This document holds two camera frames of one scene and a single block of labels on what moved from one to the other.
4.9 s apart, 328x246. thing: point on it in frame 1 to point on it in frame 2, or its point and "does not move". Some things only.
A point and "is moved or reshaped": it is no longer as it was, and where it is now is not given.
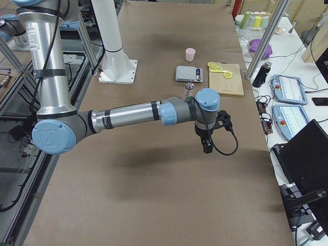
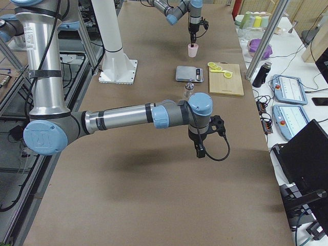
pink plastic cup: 190,54 is moved or reshaped
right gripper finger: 210,145 to 203,150
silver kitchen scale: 184,73 does not move
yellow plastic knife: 221,71 does not move
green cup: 246,22 does not move
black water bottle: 261,77 does not move
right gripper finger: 206,146 to 199,150
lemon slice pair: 228,75 does not move
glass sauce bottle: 188,91 does not move
